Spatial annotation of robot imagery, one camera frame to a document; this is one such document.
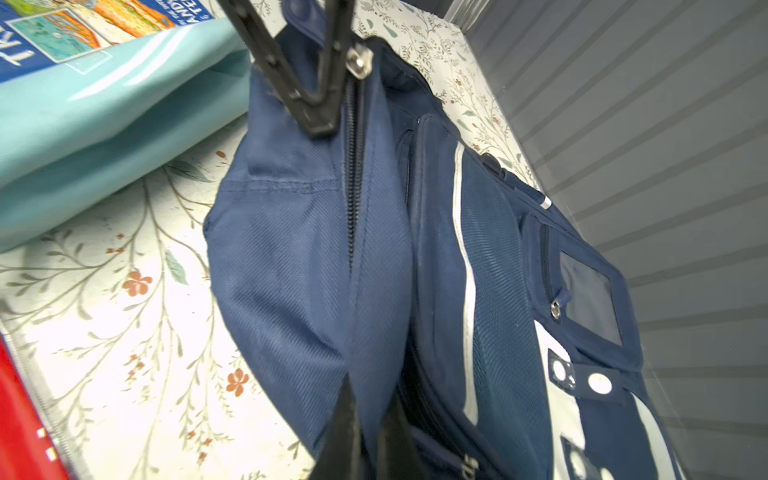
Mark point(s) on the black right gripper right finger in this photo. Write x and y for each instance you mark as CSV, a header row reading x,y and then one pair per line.
x,y
397,456

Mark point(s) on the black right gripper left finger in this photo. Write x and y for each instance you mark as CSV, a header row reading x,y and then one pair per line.
x,y
340,457

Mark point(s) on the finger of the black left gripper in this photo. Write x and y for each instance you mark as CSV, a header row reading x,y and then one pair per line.
x,y
314,110
339,54

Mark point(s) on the navy blue student backpack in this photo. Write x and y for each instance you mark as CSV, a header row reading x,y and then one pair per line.
x,y
392,253

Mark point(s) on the light teal pencil pouch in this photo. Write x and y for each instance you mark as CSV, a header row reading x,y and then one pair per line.
x,y
74,134

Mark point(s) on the blue treehouse storybook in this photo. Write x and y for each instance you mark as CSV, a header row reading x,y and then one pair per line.
x,y
36,35

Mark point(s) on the red snack packet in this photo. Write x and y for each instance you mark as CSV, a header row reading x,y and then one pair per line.
x,y
27,451

